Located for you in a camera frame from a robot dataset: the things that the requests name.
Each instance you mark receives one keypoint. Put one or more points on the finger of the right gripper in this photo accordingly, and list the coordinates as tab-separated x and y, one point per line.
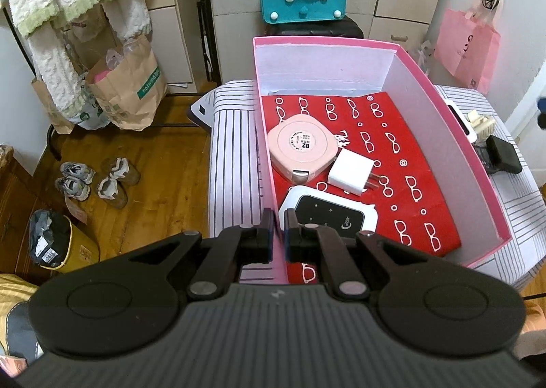
541	120

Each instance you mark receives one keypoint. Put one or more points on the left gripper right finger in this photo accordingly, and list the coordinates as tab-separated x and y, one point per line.
322	247

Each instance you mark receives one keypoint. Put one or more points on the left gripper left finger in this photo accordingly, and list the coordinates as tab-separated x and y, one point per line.
225	256

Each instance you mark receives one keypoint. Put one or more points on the white black wifi router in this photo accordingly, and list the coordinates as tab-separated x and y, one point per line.
347	217

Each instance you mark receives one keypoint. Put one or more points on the cream yellow hair claw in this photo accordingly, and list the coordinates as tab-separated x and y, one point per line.
483	125

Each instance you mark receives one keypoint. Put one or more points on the black rectangular power bank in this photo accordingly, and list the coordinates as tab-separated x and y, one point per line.
503	156

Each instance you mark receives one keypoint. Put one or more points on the white usb wall charger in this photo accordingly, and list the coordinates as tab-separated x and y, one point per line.
353	173

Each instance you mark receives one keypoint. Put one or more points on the pink round tape measure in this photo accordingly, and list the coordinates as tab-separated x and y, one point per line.
301	148

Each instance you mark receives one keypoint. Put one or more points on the pink cardboard storage box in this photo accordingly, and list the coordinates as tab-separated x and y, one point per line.
349	67

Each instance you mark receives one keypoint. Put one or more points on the black phone battery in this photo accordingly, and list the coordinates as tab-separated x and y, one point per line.
484	157

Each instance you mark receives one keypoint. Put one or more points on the pink paper shopping bag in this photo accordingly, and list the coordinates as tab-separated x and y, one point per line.
468	43

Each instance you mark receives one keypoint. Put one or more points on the yellow trash bin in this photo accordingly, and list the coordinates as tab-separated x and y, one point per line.
56	244

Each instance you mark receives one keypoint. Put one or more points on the brown paper bag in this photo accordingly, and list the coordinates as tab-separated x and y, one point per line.
128	84

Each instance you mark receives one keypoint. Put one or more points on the black hard suitcase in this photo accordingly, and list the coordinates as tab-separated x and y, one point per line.
344	28

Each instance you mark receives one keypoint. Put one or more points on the beige wooden wardrobe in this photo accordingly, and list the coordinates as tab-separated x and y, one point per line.
298	8

